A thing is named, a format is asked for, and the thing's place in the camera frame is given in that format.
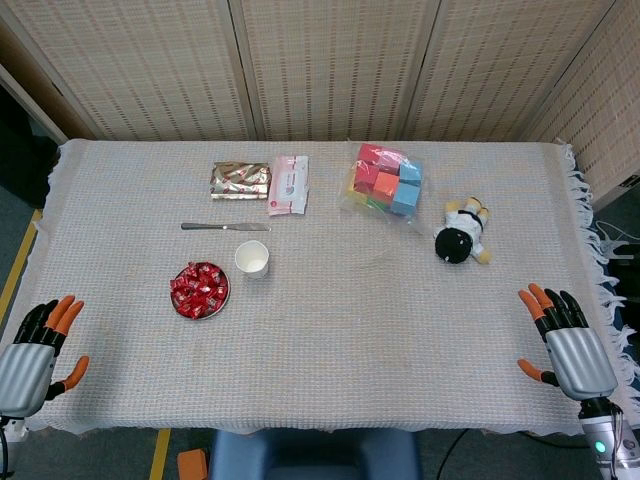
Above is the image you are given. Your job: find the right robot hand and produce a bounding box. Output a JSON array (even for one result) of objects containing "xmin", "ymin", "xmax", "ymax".
[{"xmin": 517, "ymin": 283, "xmax": 619, "ymax": 401}]

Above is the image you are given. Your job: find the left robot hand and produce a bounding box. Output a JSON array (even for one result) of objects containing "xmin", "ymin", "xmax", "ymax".
[{"xmin": 0, "ymin": 294, "xmax": 91, "ymax": 419}]

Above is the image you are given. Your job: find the metal dish of red candies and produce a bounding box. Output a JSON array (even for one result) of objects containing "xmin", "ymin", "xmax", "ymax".
[{"xmin": 169, "ymin": 260, "xmax": 231, "ymax": 320}]

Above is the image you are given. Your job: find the white paper cup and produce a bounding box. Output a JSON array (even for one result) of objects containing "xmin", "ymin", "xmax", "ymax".
[{"xmin": 234, "ymin": 240, "xmax": 271, "ymax": 280}]

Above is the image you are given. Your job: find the black haired plush doll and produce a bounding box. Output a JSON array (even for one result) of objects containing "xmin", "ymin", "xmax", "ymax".
[{"xmin": 432, "ymin": 196, "xmax": 494, "ymax": 265}]

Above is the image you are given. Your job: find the orange floor block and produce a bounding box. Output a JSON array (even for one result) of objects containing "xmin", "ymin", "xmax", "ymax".
[{"xmin": 178, "ymin": 448, "xmax": 209, "ymax": 480}]

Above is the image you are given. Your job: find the silver table knife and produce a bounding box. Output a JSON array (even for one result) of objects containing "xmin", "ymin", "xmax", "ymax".
[{"xmin": 180, "ymin": 222, "xmax": 272, "ymax": 233}]

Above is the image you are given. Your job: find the light blue foam cube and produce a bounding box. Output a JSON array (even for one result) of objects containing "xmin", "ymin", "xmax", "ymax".
[
  {"xmin": 398, "ymin": 162, "xmax": 425, "ymax": 187},
  {"xmin": 389, "ymin": 181, "xmax": 421, "ymax": 217}
]

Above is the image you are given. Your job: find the orange foam cube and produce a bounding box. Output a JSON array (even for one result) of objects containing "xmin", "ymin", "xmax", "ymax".
[{"xmin": 372, "ymin": 171, "xmax": 401, "ymax": 205}]

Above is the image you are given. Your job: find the beige woven tablecloth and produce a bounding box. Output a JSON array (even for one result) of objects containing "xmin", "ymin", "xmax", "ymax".
[{"xmin": 0, "ymin": 138, "xmax": 639, "ymax": 436}]

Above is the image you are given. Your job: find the pink foam cube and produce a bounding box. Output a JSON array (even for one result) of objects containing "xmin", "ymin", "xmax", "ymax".
[{"xmin": 377, "ymin": 152, "xmax": 412, "ymax": 176}]

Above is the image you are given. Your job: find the clear plastic bag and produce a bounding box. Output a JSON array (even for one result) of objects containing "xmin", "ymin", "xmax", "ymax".
[{"xmin": 339, "ymin": 141, "xmax": 432, "ymax": 234}]

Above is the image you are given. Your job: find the red foam cube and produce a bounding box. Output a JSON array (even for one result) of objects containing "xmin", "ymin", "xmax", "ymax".
[
  {"xmin": 356, "ymin": 143, "xmax": 396, "ymax": 165},
  {"xmin": 353, "ymin": 162, "xmax": 381, "ymax": 194}
]

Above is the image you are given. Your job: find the blue padded seat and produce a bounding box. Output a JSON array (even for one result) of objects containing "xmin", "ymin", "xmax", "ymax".
[{"xmin": 208, "ymin": 428, "xmax": 422, "ymax": 480}]

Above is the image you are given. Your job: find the gold foil snack packet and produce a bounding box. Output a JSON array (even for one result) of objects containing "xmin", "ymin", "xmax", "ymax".
[{"xmin": 207, "ymin": 160, "xmax": 273, "ymax": 203}]

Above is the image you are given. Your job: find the pink wet wipes pack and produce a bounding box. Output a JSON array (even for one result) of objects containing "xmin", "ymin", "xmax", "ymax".
[{"xmin": 267, "ymin": 154, "xmax": 310, "ymax": 217}]

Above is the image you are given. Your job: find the beige folding screen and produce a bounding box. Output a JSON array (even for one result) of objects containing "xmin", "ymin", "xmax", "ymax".
[{"xmin": 0, "ymin": 0, "xmax": 640, "ymax": 201}]

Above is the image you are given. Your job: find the black floor cable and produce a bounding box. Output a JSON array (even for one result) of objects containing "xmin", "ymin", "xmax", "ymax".
[{"xmin": 435, "ymin": 428, "xmax": 471, "ymax": 480}]

